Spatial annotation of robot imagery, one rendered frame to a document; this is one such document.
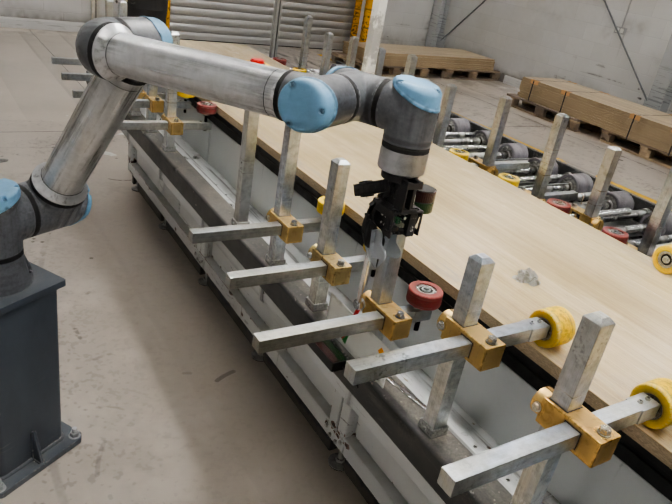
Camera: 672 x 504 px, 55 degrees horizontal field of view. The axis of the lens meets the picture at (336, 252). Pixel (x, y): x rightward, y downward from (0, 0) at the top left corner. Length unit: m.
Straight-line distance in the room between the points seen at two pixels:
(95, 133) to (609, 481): 1.37
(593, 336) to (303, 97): 0.58
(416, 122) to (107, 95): 0.78
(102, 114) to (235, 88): 0.55
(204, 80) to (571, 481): 1.06
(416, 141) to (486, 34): 10.00
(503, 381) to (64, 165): 1.20
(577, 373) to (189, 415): 1.60
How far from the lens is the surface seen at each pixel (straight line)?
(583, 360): 1.05
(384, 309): 1.41
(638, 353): 1.51
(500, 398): 1.51
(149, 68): 1.31
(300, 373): 2.35
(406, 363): 1.11
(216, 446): 2.28
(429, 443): 1.36
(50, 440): 2.26
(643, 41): 9.43
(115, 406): 2.43
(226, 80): 1.19
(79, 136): 1.72
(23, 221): 1.86
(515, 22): 10.75
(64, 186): 1.84
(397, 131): 1.16
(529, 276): 1.65
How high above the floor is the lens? 1.57
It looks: 26 degrees down
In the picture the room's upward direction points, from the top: 10 degrees clockwise
